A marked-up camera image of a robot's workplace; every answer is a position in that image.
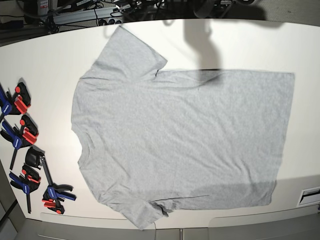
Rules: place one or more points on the grey T-shirt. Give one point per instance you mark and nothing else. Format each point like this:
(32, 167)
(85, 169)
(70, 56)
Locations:
(155, 141)

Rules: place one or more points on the aluminium extrusion rail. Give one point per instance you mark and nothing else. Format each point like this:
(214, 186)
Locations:
(86, 15)

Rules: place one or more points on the long blue red bar clamp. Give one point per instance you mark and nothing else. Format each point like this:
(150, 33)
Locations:
(54, 193)

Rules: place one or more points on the top blue red bar clamp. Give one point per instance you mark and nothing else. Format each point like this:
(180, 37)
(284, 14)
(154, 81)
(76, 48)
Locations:
(15, 104)

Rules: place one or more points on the white power strip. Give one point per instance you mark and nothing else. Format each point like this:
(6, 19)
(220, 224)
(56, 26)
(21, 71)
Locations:
(109, 21)

